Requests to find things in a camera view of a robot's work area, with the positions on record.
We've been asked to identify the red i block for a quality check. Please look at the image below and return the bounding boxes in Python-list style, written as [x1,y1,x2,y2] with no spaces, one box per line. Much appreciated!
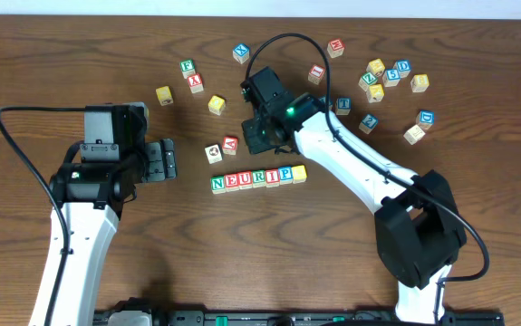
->
[265,169,280,187]
[307,64,326,85]

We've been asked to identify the blue P block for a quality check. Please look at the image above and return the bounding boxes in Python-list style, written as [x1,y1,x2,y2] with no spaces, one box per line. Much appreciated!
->
[278,167,294,185]

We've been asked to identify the green N block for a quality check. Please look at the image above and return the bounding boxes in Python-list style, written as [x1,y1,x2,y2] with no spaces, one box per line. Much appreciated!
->
[210,176,227,195]

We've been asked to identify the green R block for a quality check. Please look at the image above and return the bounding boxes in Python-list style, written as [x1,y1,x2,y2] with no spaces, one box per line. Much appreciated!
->
[252,170,266,188]

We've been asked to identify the red U block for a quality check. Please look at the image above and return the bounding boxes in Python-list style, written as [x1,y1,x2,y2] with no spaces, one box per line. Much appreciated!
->
[236,171,253,189]

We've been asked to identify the red E block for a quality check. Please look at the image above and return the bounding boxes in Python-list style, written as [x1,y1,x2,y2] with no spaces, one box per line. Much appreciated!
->
[224,174,239,192]

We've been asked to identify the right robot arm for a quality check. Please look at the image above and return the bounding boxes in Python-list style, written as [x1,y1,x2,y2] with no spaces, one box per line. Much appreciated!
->
[240,67,467,324]

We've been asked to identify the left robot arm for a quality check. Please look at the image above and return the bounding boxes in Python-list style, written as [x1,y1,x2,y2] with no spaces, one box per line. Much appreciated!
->
[30,102,178,325]

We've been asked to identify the red A block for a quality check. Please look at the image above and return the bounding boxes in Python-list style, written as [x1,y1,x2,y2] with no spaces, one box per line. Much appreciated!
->
[222,136,238,155]

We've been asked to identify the white soccer ball block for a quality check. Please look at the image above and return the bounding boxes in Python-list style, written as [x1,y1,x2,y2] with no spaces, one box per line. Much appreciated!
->
[205,144,223,164]

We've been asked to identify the yellow O block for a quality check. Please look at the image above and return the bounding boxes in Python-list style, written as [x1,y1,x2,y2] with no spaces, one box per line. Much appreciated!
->
[208,95,226,116]

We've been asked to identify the blue T block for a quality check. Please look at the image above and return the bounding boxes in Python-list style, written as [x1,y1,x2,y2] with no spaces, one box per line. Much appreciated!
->
[335,97,352,115]

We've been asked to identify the blue X block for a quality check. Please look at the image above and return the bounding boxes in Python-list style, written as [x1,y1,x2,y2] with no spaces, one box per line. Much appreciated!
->
[232,43,250,64]

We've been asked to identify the red Y block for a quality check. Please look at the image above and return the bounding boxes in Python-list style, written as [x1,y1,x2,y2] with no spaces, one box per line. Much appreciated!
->
[187,73,204,93]

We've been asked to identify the green F block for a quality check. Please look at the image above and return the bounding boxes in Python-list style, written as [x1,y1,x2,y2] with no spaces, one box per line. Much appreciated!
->
[179,59,196,79]

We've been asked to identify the blue 2 block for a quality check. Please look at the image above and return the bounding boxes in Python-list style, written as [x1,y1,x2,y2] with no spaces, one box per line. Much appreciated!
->
[359,113,379,134]

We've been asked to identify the red block top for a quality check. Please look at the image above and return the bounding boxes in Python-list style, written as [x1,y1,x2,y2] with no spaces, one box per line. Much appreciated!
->
[327,38,345,58]

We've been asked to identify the green Z block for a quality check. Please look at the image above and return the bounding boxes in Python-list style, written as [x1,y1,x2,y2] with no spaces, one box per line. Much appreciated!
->
[358,72,378,91]

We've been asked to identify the yellow block below Z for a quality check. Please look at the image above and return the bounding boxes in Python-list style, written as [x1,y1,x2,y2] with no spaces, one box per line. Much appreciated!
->
[366,84,385,103]

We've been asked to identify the blue 5 block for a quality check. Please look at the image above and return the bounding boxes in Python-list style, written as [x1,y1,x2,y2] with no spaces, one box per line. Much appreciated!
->
[382,69,400,88]

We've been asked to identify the white block right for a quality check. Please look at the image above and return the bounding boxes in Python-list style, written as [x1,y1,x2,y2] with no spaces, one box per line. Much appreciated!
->
[403,125,425,145]

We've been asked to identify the blue D block upper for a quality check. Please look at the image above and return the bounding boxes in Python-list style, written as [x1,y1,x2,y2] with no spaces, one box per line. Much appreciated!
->
[393,60,411,79]

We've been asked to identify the blue d block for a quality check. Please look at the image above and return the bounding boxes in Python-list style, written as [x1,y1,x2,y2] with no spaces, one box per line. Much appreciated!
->
[393,60,411,79]
[416,110,435,130]

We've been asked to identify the blue D block lower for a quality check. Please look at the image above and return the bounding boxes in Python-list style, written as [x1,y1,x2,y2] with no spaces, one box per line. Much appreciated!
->
[416,110,435,130]

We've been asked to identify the yellow 8 block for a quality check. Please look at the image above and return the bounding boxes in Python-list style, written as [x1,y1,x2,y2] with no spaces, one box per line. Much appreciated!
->
[410,74,429,93]

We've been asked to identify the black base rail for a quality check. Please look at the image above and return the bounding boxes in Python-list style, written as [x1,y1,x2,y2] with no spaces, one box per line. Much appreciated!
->
[94,308,505,326]

